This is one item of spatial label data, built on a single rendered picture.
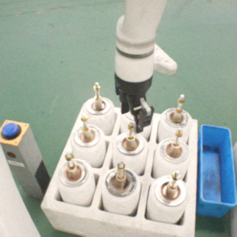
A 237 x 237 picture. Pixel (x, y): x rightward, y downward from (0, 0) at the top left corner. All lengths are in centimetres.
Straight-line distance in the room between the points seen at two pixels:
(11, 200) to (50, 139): 86
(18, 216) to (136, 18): 32
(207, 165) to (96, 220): 49
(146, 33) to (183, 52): 109
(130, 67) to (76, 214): 39
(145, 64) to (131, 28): 8
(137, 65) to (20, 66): 106
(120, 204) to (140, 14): 41
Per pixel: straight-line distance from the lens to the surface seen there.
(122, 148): 67
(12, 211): 18
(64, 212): 68
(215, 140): 101
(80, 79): 128
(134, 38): 43
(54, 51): 152
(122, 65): 46
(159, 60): 51
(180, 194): 62
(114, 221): 65
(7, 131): 66
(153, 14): 41
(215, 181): 96
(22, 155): 68
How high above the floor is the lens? 80
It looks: 48 degrees down
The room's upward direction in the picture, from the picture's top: straight up
